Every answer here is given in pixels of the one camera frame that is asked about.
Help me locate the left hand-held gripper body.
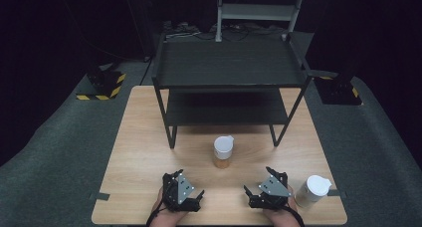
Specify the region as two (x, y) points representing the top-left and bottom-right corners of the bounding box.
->
(161, 171), (202, 213)

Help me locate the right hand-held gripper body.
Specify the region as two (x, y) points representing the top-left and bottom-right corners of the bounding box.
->
(248, 171), (293, 211)

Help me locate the orange-filled jar with white lid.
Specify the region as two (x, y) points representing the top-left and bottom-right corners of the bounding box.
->
(212, 134), (235, 170)

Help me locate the black two-tier shelf rack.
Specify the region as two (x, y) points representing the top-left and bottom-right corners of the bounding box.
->
(151, 31), (339, 150)

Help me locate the person's right hand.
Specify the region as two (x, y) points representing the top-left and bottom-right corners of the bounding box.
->
(263, 185), (302, 227)

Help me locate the dark tape strip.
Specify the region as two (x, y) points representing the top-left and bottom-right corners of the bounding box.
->
(89, 191), (111, 202)
(327, 188), (348, 199)

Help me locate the black base with hazard stripes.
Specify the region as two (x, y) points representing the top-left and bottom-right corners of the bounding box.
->
(314, 75), (363, 106)
(76, 70), (127, 102)

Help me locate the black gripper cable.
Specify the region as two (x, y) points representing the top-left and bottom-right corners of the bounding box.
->
(145, 200), (167, 227)
(282, 205), (306, 227)

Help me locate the thin black floor cable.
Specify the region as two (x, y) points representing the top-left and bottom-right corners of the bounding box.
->
(139, 57), (154, 86)

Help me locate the tangle of black cables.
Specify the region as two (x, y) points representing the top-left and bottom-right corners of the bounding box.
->
(162, 20), (287, 42)

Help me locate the grey metal stand frame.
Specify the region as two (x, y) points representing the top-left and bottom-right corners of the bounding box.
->
(215, 0), (307, 43)

